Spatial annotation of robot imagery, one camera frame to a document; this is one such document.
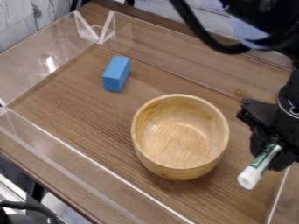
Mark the blue rectangular block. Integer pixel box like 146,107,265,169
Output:
103,56,131,92

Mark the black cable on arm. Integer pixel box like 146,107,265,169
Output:
168,0,250,55

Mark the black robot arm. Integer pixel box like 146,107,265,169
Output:
219,0,299,172

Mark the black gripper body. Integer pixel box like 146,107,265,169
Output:
238,98,299,154

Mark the clear acrylic tray wall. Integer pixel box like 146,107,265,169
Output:
0,5,299,224

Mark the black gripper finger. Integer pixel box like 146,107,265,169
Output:
270,150,299,172
250,126,271,157

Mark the green expo marker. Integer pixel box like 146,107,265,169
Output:
238,143,282,190

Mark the black equipment with cable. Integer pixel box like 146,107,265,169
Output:
0,199,68,224

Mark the light wooden bowl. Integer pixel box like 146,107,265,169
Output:
131,94,230,181

